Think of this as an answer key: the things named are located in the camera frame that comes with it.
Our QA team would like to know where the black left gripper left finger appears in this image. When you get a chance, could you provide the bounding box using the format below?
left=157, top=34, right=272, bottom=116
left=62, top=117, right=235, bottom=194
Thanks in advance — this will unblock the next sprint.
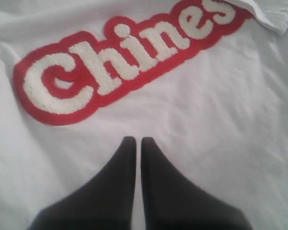
left=29, top=137, right=136, bottom=230

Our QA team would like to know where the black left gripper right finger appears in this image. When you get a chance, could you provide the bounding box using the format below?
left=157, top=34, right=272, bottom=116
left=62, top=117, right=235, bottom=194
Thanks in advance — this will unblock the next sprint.
left=141, top=137, right=252, bottom=230

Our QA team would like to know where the white t-shirt with red print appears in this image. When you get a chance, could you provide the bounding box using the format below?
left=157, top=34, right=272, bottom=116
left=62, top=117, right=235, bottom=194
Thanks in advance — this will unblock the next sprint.
left=0, top=0, right=288, bottom=230

